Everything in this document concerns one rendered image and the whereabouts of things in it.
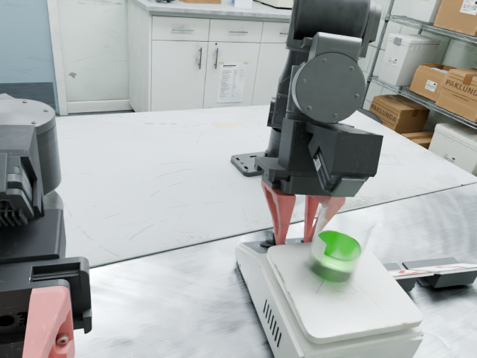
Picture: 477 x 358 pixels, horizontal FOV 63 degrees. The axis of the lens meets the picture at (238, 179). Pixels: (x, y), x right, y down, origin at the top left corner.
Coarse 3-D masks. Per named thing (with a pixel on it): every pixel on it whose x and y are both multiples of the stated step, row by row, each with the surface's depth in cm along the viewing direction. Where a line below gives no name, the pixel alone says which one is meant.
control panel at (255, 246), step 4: (288, 240) 52; (292, 240) 52; (296, 240) 52; (300, 240) 51; (244, 244) 50; (248, 244) 50; (252, 244) 50; (256, 244) 49; (252, 248) 47; (256, 248) 47; (260, 248) 47; (264, 248) 47; (268, 248) 47; (260, 252) 45; (264, 252) 45
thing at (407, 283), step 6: (384, 264) 55; (390, 264) 55; (396, 264) 55; (390, 270) 54; (396, 270) 54; (396, 276) 48; (402, 276) 48; (408, 276) 48; (414, 276) 48; (420, 276) 48; (402, 282) 50; (408, 282) 50; (414, 282) 50; (402, 288) 50; (408, 288) 51
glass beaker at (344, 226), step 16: (320, 208) 37; (336, 208) 39; (352, 208) 39; (368, 208) 38; (320, 224) 37; (336, 224) 40; (352, 224) 40; (368, 224) 38; (320, 240) 37; (336, 240) 36; (352, 240) 35; (320, 256) 37; (336, 256) 36; (352, 256) 36; (320, 272) 38; (336, 272) 37; (352, 272) 38
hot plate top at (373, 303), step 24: (288, 264) 40; (360, 264) 41; (288, 288) 37; (312, 288) 38; (336, 288) 38; (360, 288) 38; (384, 288) 39; (312, 312) 35; (336, 312) 35; (360, 312) 36; (384, 312) 36; (408, 312) 36; (312, 336) 33; (336, 336) 33; (360, 336) 34
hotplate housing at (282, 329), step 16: (240, 256) 49; (256, 256) 45; (256, 272) 44; (272, 272) 41; (256, 288) 44; (272, 288) 40; (256, 304) 44; (272, 304) 39; (288, 304) 38; (272, 320) 39; (288, 320) 37; (272, 336) 40; (288, 336) 36; (304, 336) 35; (368, 336) 36; (384, 336) 36; (400, 336) 36; (416, 336) 37; (272, 352) 41; (288, 352) 36; (304, 352) 34; (320, 352) 34; (336, 352) 34; (352, 352) 35; (368, 352) 35; (384, 352) 36; (400, 352) 37
